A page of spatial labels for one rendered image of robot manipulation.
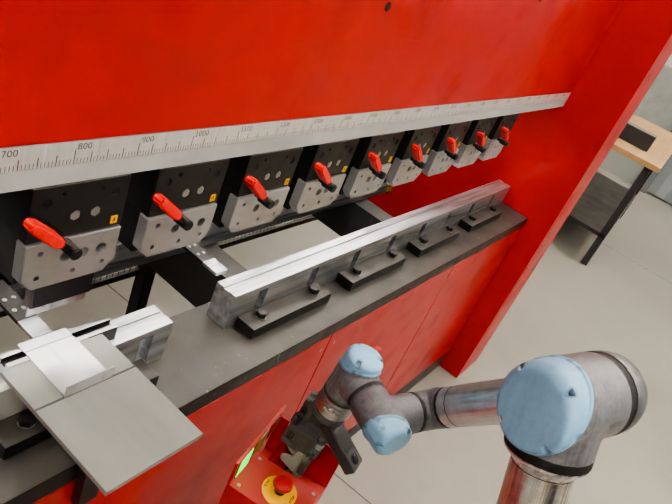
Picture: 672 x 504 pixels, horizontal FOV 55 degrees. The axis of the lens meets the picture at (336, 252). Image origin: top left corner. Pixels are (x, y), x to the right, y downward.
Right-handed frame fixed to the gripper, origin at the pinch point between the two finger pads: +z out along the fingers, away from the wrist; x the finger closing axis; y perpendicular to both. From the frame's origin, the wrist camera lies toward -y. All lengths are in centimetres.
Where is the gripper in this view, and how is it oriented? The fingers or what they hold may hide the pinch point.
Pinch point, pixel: (299, 475)
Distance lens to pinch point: 144.0
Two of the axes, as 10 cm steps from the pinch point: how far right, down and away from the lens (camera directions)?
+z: -4.3, 7.6, 4.9
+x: -3.8, 3.4, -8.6
